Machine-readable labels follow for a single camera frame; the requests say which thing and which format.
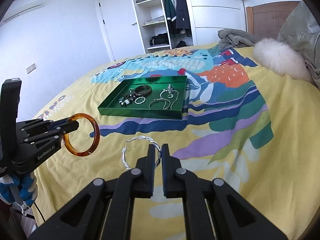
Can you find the open white wardrobe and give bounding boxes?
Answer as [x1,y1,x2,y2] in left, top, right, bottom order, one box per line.
[131,0,247,53]

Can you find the white fluffy pillow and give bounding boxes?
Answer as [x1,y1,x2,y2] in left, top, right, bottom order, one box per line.
[253,38,313,83]

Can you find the grey crumpled garment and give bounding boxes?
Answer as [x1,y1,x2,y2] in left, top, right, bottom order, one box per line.
[217,29,257,50]

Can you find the folded black clothes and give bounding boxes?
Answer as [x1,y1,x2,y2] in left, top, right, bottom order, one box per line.
[150,33,169,47]

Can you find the amber translucent bangle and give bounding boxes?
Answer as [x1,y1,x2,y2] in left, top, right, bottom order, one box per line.
[63,113,100,157]

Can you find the white air conditioner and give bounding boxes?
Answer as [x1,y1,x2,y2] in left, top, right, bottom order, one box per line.
[1,0,45,26]

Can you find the beaded stone bracelet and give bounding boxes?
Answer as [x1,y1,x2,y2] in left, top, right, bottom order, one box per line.
[118,93,136,107]

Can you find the grey-green duvet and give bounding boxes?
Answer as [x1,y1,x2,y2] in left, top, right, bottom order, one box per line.
[277,1,319,86]

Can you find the small twisted silver hoop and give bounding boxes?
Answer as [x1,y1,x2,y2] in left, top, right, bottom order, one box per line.
[121,135,162,170]

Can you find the thin silver bangle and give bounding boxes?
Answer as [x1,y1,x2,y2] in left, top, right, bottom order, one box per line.
[149,98,171,110]

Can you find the yellow dinosaur bedspread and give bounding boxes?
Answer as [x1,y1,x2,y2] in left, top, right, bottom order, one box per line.
[33,45,319,239]

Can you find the wall light switch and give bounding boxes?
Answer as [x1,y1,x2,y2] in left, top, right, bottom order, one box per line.
[26,63,36,74]

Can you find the white door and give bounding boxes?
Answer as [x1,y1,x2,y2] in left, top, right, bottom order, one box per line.
[98,0,145,62]

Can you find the blue white gloved hand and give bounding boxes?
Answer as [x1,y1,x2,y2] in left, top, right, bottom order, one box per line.
[0,172,37,207]

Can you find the dark hanging jackets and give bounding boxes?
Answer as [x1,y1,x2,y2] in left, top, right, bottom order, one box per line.
[164,0,191,37]

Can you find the wooden headboard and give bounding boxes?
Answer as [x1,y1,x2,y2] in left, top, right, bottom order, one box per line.
[246,1,299,39]

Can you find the green metallic tray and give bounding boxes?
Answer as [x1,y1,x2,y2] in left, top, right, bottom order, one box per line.
[98,76,187,120]

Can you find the dark brown bangle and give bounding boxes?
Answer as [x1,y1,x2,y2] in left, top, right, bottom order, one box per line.
[133,85,152,97]

